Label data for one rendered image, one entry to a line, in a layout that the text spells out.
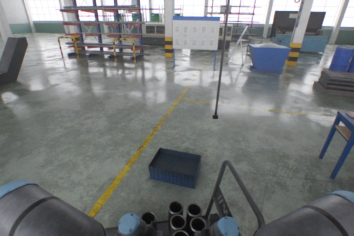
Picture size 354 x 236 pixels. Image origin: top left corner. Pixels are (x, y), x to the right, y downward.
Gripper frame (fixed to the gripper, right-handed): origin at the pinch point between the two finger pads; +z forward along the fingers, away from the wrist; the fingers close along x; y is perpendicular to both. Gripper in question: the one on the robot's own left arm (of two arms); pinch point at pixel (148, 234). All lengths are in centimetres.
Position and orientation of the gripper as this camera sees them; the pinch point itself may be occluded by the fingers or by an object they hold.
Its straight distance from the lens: 131.9
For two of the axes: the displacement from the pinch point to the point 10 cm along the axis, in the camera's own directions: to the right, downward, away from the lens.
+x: -9.8, 0.0, 2.2
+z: 1.7, 6.3, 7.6
